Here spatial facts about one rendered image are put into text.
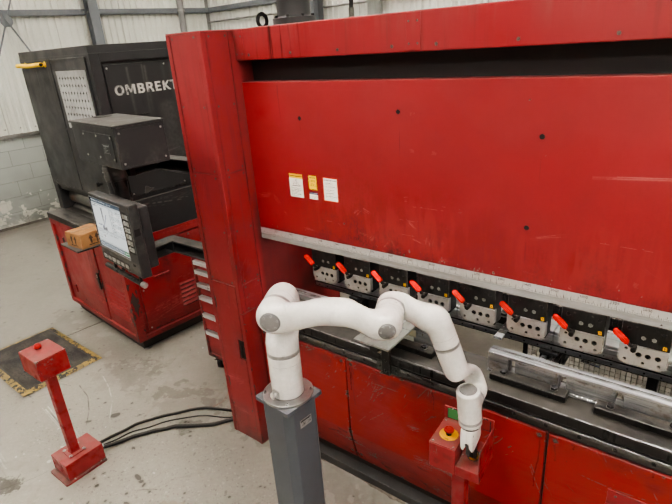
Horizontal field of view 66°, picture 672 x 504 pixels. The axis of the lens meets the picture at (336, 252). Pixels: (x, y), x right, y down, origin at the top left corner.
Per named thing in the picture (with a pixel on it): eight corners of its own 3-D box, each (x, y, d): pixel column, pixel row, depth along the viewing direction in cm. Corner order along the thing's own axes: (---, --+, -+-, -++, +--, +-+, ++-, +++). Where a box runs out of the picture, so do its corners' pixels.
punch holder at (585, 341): (557, 345, 197) (562, 306, 191) (564, 334, 203) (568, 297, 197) (601, 356, 189) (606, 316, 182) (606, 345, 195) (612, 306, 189)
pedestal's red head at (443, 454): (428, 464, 204) (428, 428, 197) (444, 439, 216) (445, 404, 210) (478, 485, 194) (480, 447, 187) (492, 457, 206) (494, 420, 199)
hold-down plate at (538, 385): (488, 378, 217) (489, 372, 216) (493, 372, 221) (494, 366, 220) (564, 404, 200) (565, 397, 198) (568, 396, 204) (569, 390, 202)
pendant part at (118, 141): (107, 277, 287) (67, 119, 256) (149, 262, 303) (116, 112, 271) (151, 303, 254) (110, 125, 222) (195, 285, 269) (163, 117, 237)
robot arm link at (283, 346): (262, 359, 186) (254, 300, 177) (276, 332, 203) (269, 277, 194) (295, 360, 184) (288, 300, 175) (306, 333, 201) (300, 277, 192)
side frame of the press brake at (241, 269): (234, 429, 328) (164, 34, 242) (319, 363, 390) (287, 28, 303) (262, 445, 314) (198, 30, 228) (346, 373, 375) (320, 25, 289)
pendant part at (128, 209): (103, 258, 275) (86, 192, 262) (125, 251, 283) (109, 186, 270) (142, 279, 245) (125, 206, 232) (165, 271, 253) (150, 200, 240)
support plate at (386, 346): (353, 340, 230) (353, 338, 230) (385, 315, 249) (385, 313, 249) (388, 352, 220) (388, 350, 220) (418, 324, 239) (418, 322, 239)
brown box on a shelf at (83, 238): (60, 245, 379) (55, 228, 374) (95, 234, 396) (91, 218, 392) (77, 253, 360) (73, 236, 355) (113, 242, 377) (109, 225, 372)
